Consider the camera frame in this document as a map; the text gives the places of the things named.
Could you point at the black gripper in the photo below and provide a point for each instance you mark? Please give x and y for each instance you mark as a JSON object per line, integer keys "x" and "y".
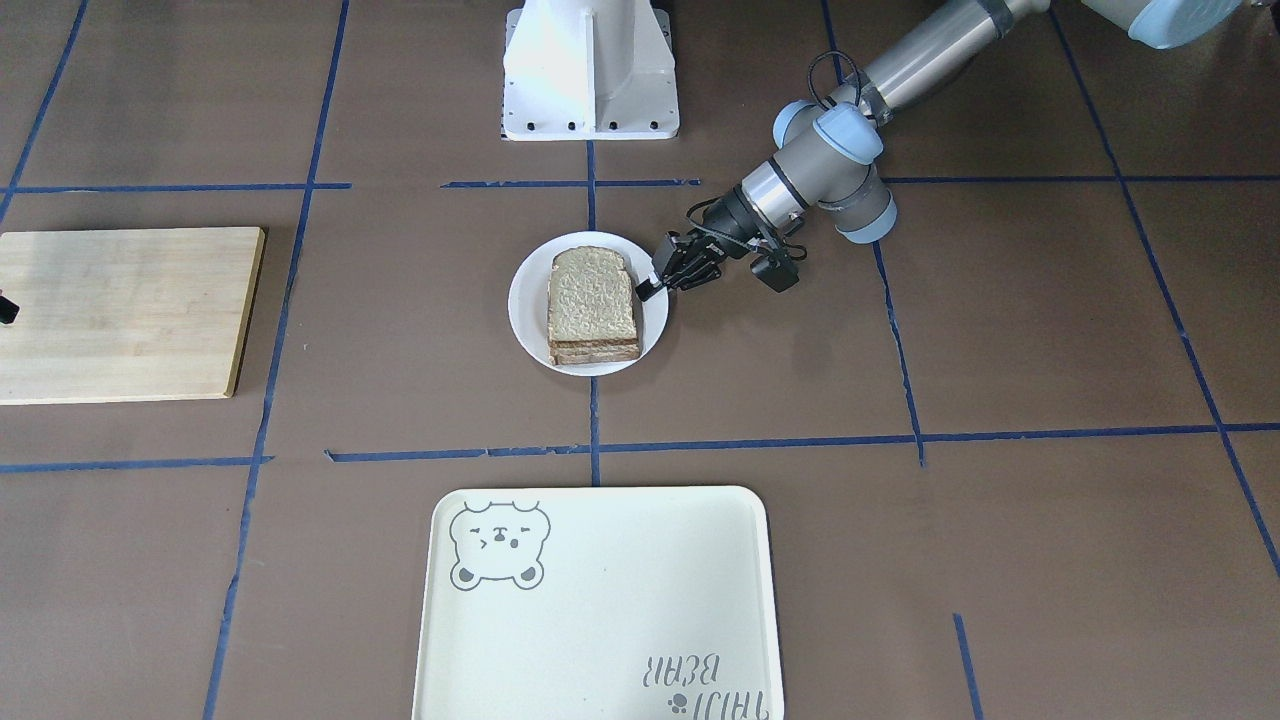
{"x": 727, "y": 216}

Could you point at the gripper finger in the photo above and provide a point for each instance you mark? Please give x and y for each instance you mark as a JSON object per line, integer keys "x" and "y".
{"x": 9, "y": 311}

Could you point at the brown bread slice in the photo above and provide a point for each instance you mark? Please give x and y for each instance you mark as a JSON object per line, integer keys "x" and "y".
{"x": 590, "y": 299}

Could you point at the white round plate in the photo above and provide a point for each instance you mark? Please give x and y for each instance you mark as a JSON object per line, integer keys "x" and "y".
{"x": 528, "y": 299}

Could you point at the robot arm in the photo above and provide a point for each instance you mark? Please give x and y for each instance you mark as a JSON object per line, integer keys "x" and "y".
{"x": 827, "y": 148}

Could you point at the bottom bread slice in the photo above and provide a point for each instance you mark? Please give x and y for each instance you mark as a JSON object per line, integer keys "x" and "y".
{"x": 571, "y": 353}

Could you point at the wooden cutting board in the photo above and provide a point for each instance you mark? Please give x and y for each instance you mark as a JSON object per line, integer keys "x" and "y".
{"x": 127, "y": 316}

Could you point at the cream bear serving tray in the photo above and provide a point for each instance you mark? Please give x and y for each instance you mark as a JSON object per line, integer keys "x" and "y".
{"x": 599, "y": 603}

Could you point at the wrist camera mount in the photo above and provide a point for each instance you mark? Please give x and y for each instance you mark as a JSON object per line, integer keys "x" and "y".
{"x": 777, "y": 261}

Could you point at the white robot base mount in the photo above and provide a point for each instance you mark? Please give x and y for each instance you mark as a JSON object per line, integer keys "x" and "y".
{"x": 589, "y": 71}

